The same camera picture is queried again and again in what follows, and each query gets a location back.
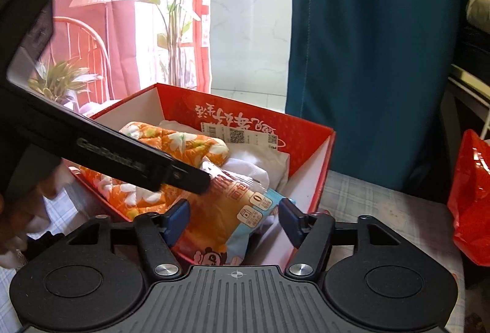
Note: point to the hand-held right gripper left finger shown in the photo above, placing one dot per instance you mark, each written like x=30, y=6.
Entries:
x=178, y=218

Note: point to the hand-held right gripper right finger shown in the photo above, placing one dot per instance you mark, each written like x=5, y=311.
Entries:
x=289, y=220

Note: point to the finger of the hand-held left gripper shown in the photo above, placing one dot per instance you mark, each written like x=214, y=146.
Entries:
x=183, y=176

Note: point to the orange floral quilted cloth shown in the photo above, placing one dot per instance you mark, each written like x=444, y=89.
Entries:
x=183, y=141

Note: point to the bread packet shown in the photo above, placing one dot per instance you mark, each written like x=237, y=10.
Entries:
x=226, y=218

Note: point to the white cloth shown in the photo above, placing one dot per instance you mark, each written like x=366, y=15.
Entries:
x=249, y=164

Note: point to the red strawberry cardboard box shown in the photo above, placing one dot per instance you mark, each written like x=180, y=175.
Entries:
x=306, y=141

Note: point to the person's left hand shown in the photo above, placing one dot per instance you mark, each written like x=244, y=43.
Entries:
x=15, y=226

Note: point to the pink printed backdrop cloth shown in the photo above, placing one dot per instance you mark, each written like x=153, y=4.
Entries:
x=115, y=30

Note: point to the red plastic bag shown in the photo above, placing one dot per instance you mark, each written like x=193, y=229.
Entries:
x=471, y=195

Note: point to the teal curtain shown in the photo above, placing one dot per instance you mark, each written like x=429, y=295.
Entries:
x=363, y=50

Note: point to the black desk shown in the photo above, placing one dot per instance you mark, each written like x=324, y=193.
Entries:
x=465, y=115

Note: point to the black case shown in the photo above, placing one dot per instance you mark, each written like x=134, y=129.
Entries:
x=474, y=46

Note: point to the beige cloth bag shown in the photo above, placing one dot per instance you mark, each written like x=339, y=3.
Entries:
x=480, y=7

